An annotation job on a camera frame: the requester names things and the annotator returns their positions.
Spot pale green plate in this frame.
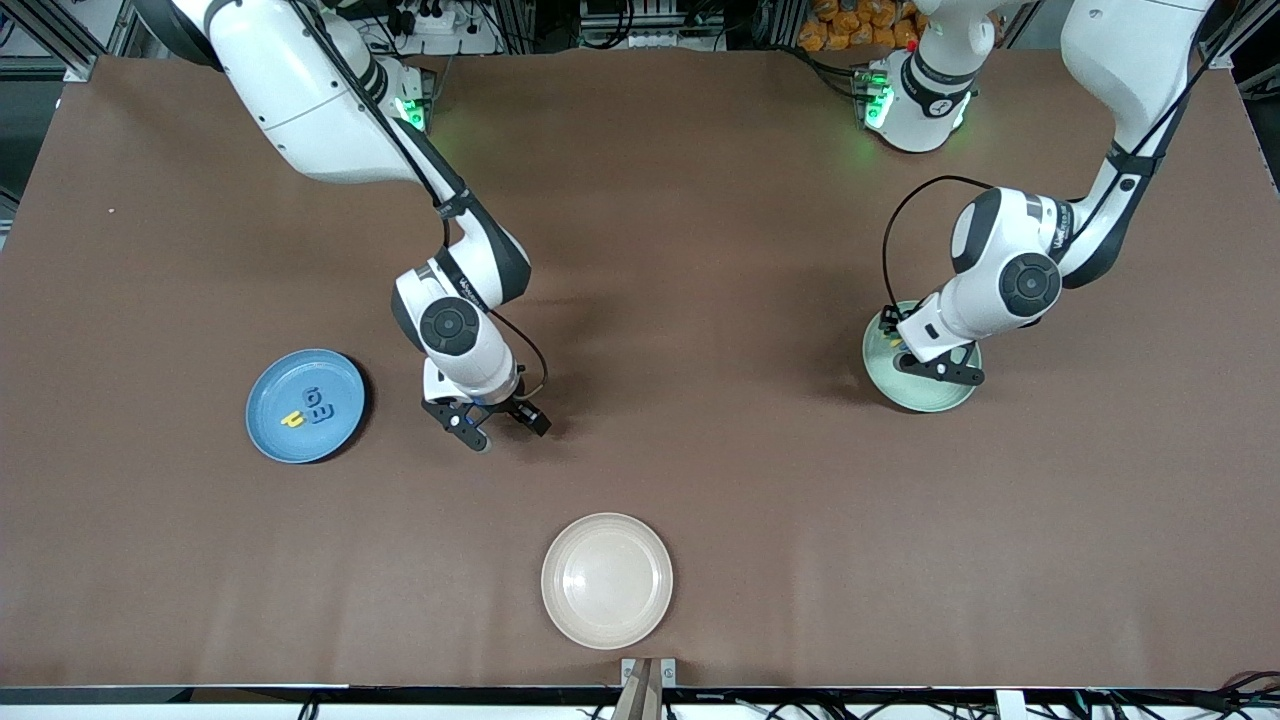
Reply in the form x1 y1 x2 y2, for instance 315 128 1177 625
862 300 983 414

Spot brown table cover mat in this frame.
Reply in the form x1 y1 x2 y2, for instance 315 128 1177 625
0 45 1280 691

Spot blue plate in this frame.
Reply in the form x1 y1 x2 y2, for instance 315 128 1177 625
245 348 367 465

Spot beige plate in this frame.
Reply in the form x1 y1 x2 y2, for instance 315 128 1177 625
541 512 674 651

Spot orange snack bags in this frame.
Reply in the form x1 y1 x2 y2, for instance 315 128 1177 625
797 0 926 53

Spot white power strip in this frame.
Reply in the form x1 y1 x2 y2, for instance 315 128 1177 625
385 0 501 56
580 0 726 51

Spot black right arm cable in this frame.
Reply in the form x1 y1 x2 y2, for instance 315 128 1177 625
285 0 549 399

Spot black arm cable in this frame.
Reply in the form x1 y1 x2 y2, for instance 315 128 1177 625
285 0 549 399
881 0 1246 313

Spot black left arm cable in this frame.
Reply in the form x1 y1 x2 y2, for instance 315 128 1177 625
881 0 1246 313

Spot grey metal bracket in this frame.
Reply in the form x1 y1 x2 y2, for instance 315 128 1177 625
620 657 678 691

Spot aluminium frame profile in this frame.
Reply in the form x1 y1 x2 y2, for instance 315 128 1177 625
0 0 141 81
1205 0 1280 73

